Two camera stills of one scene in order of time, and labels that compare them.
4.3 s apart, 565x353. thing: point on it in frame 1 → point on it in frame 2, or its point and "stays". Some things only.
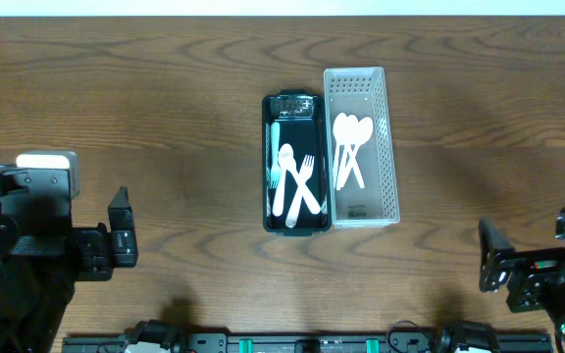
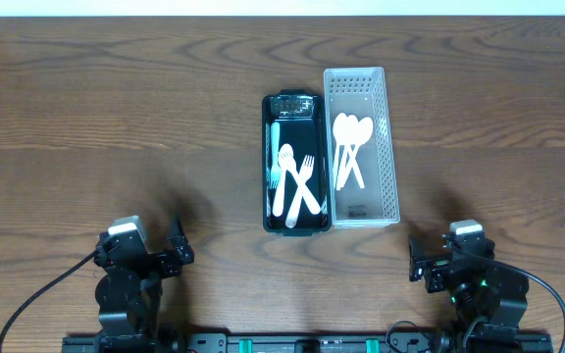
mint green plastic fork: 276,174 stays
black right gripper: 546,268 → 438,267
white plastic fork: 294,209 stays
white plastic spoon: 288,161 stays
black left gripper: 91,263 → 177,240
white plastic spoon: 284,160 stays
